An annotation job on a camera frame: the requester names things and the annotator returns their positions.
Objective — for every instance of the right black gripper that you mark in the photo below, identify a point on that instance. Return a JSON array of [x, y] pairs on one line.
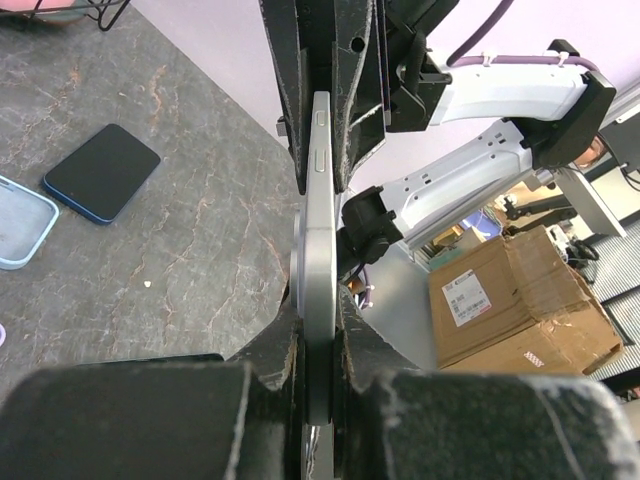
[[415, 83]]

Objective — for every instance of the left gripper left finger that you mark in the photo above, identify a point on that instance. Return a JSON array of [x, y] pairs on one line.
[[179, 417]]

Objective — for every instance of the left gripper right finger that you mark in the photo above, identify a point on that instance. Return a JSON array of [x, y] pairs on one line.
[[393, 420]]

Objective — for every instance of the phone with silver edge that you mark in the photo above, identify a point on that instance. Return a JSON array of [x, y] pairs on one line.
[[314, 277]]

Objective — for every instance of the phone with blue edge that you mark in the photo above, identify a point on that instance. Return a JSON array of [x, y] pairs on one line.
[[100, 177]]

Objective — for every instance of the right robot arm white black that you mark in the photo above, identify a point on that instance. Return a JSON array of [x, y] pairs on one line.
[[545, 112]]

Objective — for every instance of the light blue phone case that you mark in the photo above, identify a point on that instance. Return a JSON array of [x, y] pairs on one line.
[[26, 220]]

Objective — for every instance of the cardboard box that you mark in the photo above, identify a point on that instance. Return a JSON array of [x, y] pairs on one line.
[[513, 305]]

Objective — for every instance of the pink plate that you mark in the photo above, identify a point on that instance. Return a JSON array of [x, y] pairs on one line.
[[45, 12]]

